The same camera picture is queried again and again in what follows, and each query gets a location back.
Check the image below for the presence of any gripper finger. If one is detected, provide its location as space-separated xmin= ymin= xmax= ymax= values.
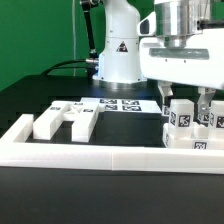
xmin=197 ymin=87 xmax=216 ymax=115
xmin=158 ymin=81 xmax=173 ymax=107

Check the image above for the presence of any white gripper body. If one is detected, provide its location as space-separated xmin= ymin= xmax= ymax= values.
xmin=140 ymin=29 xmax=224 ymax=90

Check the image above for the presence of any white chair seat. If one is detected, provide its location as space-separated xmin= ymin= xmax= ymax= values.
xmin=162 ymin=122 xmax=224 ymax=150

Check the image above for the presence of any white chair back part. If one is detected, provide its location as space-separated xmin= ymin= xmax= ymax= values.
xmin=63 ymin=102 xmax=99 ymax=142

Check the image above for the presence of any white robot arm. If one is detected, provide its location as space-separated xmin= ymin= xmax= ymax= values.
xmin=93 ymin=0 xmax=224 ymax=115

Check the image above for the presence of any white long chair part left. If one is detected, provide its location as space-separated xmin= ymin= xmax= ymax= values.
xmin=33 ymin=103 xmax=69 ymax=140

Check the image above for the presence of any white tag base sheet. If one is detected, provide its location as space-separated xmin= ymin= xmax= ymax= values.
xmin=81 ymin=97 xmax=161 ymax=114

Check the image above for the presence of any white U-shaped fence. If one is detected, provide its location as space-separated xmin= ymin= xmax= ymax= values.
xmin=0 ymin=114 xmax=224 ymax=174

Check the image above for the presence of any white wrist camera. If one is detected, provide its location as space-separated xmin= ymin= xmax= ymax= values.
xmin=137 ymin=12 xmax=156 ymax=36

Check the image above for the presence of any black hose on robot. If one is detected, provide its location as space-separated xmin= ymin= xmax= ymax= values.
xmin=79 ymin=0 xmax=100 ymax=69

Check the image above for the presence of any black cable on table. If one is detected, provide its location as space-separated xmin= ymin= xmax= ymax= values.
xmin=40 ymin=59 xmax=88 ymax=77

